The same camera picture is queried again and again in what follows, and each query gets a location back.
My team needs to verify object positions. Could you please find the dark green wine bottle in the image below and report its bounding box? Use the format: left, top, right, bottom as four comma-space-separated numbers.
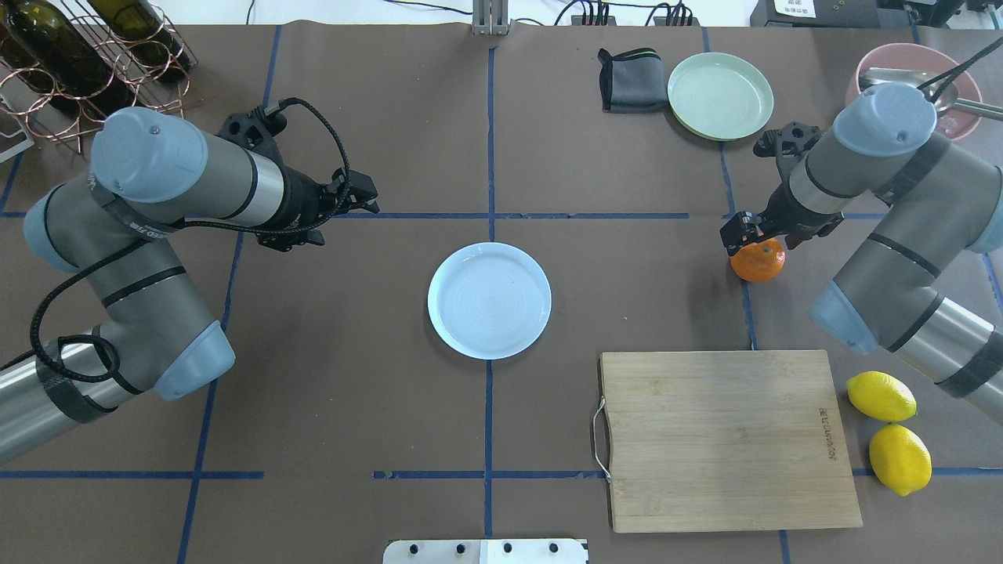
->
2, 1, 143, 128

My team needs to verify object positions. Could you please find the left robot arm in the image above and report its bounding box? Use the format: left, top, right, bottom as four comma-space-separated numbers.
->
1, 99, 379, 463

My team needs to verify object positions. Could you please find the light blue plate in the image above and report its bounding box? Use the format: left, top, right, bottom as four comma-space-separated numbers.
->
426, 242, 552, 360

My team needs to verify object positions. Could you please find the yellow lemon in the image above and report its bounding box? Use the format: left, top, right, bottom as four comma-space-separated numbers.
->
846, 371, 918, 424
867, 424, 932, 497

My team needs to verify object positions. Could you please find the wooden cutting board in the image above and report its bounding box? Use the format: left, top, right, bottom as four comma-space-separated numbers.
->
599, 350, 863, 534

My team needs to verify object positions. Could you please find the lower yellow lemon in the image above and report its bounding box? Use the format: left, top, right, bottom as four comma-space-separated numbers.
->
867, 424, 932, 497

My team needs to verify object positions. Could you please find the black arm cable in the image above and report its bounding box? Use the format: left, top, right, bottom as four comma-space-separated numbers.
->
917, 35, 1003, 93
30, 97, 353, 385

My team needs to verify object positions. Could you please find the grey camera post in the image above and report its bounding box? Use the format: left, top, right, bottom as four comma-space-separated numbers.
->
472, 0, 512, 36

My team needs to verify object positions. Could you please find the pink bowl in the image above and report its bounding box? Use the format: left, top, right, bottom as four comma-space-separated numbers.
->
844, 42, 983, 142

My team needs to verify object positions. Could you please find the black power strip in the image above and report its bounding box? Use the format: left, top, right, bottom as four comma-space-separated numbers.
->
554, 1, 700, 27

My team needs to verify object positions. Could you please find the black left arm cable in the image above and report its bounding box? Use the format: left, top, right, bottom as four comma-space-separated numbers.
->
30, 97, 353, 385

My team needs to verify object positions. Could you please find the upper yellow lemon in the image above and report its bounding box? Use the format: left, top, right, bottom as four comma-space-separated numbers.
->
846, 371, 918, 424

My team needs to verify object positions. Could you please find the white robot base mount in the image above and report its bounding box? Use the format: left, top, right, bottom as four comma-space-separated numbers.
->
382, 537, 590, 563

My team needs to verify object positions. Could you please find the light green plate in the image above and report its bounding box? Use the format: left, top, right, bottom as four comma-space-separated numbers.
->
667, 52, 775, 142

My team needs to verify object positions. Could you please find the copper wire bottle rack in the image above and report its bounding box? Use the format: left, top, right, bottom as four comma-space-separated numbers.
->
2, 1, 205, 153

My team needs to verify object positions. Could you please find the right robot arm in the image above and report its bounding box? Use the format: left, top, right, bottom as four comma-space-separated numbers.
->
720, 82, 1002, 422

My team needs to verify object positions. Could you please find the orange mandarin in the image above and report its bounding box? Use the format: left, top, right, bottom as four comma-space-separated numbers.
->
730, 238, 787, 283

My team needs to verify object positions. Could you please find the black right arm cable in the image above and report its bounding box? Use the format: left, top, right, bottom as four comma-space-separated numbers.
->
917, 35, 1003, 93

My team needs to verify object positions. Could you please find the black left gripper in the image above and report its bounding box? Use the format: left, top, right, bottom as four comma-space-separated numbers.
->
216, 110, 380, 252

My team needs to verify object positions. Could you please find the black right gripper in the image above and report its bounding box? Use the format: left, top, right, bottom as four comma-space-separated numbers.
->
719, 121, 845, 257

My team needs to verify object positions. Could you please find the large metal spoon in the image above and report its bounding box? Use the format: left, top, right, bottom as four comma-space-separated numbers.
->
857, 67, 1002, 121

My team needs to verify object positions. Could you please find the dark grey folded cloth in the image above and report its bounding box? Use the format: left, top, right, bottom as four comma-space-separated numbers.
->
597, 48, 669, 114

